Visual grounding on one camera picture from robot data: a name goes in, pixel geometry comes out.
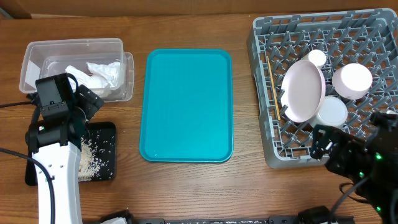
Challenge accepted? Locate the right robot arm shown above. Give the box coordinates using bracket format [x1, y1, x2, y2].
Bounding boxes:
[310, 111, 397, 223]

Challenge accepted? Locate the white napkin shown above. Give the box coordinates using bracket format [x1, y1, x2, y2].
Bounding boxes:
[86, 62, 121, 88]
[65, 65, 109, 98]

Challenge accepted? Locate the black plastic tray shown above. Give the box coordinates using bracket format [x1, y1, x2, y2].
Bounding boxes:
[24, 121, 118, 187]

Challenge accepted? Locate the grey green saucer bowl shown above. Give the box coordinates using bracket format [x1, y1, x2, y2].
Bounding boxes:
[308, 96, 348, 128]

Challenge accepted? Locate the grey dishwasher rack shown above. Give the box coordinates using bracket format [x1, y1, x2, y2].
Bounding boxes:
[247, 8, 397, 169]

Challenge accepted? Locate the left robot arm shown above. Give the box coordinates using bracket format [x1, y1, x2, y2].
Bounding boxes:
[25, 73, 104, 223]

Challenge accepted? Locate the pile of rice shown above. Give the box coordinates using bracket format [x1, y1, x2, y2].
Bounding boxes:
[77, 127, 114, 182]

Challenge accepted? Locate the pink white bowl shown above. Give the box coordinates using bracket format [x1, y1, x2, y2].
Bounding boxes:
[332, 63, 373, 100]

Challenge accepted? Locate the cardboard backdrop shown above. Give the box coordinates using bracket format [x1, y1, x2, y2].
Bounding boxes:
[1, 0, 397, 18]

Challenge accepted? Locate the wooden chopstick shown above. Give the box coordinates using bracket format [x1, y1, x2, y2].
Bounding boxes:
[266, 53, 280, 121]

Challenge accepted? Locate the teal serving tray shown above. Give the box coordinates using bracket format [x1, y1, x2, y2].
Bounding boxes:
[139, 49, 234, 163]

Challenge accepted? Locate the clear plastic bin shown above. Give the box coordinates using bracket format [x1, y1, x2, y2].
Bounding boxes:
[19, 38, 129, 93]

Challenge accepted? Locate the large white plate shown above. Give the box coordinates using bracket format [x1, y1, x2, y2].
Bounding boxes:
[280, 60, 326, 123]

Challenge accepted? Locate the pale green cup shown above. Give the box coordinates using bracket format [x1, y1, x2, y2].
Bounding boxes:
[302, 49, 326, 69]

